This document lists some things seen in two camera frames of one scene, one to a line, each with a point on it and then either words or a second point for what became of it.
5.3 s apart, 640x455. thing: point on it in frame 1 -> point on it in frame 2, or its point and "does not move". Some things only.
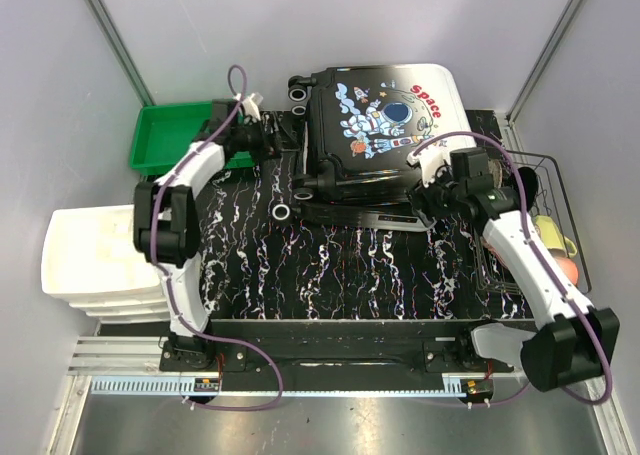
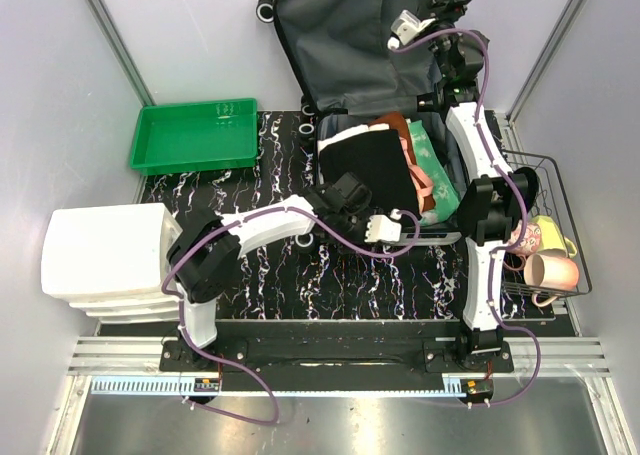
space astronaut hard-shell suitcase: [362, 124] -> [337, 30]
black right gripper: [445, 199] -> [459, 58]
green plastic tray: [161, 133] does not move
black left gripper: [283, 144] -> [361, 238]
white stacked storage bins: [88, 258] does not move
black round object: [530, 184] does not move
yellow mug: [557, 243] does not move
